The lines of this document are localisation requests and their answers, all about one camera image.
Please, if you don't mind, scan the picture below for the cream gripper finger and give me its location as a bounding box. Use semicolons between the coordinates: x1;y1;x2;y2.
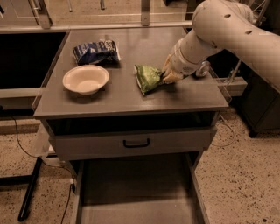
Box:
162;70;184;84
162;55;171;75

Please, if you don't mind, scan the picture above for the green jalapeno chip bag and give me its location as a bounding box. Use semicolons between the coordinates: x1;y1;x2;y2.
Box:
135;65;162;95

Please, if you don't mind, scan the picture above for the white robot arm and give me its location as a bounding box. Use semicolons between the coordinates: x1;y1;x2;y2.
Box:
162;0;280;91

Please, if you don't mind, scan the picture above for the blue chip bag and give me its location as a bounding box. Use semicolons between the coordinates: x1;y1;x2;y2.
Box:
73;39;121;66

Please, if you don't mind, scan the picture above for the grey drawer cabinet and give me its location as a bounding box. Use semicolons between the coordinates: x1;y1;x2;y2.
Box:
32;26;230;165

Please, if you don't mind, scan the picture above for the grey upper drawer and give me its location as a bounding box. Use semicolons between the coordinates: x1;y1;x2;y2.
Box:
46;111;219;162

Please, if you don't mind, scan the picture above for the open lower drawer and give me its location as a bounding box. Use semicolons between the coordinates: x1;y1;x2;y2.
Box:
71;153;210;224

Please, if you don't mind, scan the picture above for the blue pepsi can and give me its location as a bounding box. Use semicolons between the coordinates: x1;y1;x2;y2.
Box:
196;60;211;78

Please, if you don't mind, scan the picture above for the white paper bowl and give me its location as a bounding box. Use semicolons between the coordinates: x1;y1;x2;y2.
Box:
62;65;109;95

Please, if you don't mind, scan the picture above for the dark cabinet at right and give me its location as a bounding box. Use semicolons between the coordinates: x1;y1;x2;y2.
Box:
236;72;280;137

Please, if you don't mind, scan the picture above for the black metal stand leg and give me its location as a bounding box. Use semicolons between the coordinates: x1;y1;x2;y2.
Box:
0;157;43;222

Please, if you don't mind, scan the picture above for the black drawer handle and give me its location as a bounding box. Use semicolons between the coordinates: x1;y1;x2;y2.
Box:
122;138;151;149

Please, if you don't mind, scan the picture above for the black floor cable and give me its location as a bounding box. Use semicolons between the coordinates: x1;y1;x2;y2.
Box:
10;115;77;224

